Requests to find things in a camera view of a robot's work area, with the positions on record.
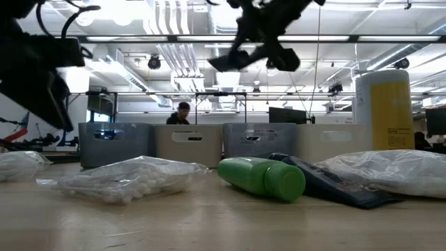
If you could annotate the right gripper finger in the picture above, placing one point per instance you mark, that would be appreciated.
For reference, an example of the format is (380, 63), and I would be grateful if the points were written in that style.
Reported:
(285, 59)
(230, 60)

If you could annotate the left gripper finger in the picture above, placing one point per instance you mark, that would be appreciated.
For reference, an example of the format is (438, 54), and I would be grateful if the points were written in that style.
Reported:
(38, 97)

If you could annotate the clear bag of cotton balls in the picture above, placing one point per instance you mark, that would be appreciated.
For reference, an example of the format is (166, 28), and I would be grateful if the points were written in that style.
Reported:
(19, 165)
(393, 171)

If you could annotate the green travel bottle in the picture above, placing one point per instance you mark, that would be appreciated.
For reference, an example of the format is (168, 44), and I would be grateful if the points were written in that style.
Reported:
(258, 176)

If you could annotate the clear bag of cotton swabs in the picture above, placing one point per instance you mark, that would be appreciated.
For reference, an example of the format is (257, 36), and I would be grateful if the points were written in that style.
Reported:
(129, 179)

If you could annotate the dark toiletry tube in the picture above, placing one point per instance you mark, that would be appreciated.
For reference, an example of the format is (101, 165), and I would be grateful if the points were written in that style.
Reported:
(334, 190)

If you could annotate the black background robot arm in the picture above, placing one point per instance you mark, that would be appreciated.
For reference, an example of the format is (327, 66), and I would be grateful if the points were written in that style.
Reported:
(42, 141)

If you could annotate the black computer monitor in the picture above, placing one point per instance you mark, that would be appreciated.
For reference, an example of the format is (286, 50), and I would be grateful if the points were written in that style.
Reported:
(287, 115)
(436, 121)

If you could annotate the black ceiling spotlight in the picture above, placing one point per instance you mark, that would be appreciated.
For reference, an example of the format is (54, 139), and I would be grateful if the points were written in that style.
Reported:
(335, 88)
(402, 63)
(154, 62)

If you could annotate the person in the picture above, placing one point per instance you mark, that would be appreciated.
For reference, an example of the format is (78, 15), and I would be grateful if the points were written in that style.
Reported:
(178, 116)
(421, 141)

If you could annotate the dark grey plastic bin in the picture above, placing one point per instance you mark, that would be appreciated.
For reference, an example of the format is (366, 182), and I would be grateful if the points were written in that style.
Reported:
(115, 153)
(258, 150)

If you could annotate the light grey plastic bin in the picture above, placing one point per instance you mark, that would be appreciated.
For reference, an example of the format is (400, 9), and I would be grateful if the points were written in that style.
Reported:
(188, 151)

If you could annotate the white plastic bin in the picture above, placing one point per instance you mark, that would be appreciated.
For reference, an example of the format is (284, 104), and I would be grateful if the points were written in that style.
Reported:
(331, 150)

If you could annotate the black background table frame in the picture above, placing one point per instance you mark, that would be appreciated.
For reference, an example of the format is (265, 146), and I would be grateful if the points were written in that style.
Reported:
(219, 94)

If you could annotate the black aluminium table frame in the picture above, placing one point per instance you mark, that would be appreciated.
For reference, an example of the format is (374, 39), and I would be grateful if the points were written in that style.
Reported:
(353, 38)

